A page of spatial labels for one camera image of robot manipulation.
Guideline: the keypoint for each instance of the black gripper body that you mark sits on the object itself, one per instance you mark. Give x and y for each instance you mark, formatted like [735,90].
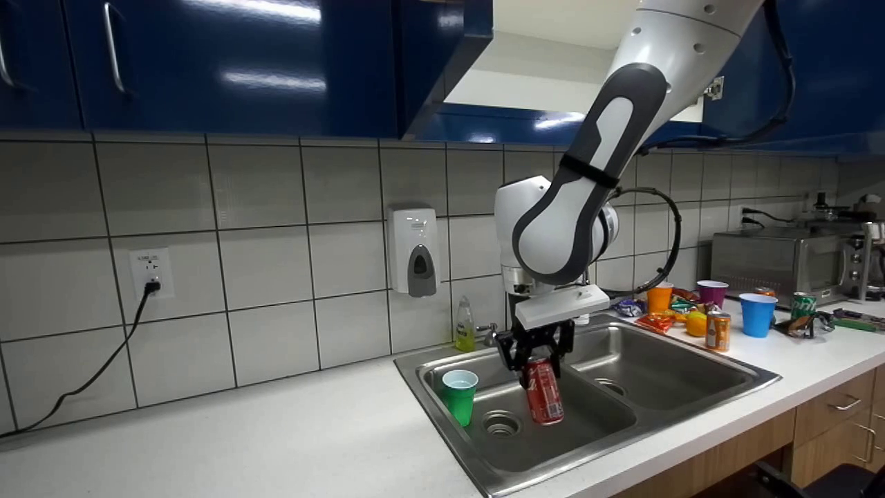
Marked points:
[544,337]

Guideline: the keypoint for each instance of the white wall soap dispenser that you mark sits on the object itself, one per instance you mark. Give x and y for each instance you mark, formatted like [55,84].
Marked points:
[414,258]

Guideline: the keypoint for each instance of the red cola can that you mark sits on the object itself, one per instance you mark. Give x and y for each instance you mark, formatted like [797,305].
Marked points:
[544,394]

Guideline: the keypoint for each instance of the purple plastic cup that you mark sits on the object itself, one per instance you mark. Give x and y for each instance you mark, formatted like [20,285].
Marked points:
[713,292]

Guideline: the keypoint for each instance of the white wall power outlet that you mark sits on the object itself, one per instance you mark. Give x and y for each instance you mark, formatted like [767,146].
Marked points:
[154,267]

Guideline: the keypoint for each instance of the stainless steel double sink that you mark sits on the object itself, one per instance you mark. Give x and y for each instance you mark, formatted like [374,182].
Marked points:
[617,387]

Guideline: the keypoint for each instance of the orange snack bag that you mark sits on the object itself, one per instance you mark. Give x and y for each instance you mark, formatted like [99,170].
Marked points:
[656,322]

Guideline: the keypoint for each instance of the wooden base drawer cabinet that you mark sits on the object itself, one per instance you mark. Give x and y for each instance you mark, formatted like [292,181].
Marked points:
[839,427]

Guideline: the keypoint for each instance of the silver toaster oven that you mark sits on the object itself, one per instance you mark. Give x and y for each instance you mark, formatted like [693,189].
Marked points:
[819,260]

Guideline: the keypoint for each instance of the green soda can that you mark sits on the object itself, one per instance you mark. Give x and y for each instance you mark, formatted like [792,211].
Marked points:
[804,308]

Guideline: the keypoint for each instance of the orange plastic cup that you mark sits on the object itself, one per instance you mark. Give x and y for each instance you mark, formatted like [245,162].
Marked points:
[659,300]

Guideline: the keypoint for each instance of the green plastic cup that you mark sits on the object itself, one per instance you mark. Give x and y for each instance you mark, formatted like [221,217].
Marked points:
[458,394]

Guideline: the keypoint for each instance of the blue cabinet door left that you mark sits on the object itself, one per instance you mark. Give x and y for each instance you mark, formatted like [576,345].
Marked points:
[245,67]

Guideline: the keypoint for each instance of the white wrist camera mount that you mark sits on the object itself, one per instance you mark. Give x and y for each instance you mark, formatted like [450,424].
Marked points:
[555,305]

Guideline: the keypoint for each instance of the blue snack bag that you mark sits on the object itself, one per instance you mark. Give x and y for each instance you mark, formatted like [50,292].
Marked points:
[633,308]

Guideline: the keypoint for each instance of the orange soda can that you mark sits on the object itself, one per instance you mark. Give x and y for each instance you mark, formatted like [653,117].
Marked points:
[717,332]

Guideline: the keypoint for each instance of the open blue cabinet door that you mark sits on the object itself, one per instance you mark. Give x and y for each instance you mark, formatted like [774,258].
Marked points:
[436,45]

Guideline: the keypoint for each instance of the chrome gooseneck faucet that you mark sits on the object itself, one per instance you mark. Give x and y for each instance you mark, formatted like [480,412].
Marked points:
[487,332]

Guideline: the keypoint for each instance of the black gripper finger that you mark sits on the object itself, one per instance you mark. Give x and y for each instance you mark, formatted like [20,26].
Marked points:
[566,355]
[512,351]

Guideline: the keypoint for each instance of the blue plastic cup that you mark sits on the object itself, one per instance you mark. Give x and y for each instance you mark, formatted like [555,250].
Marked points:
[756,312]

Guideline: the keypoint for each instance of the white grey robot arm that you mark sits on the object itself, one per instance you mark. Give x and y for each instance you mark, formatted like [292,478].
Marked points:
[555,228]

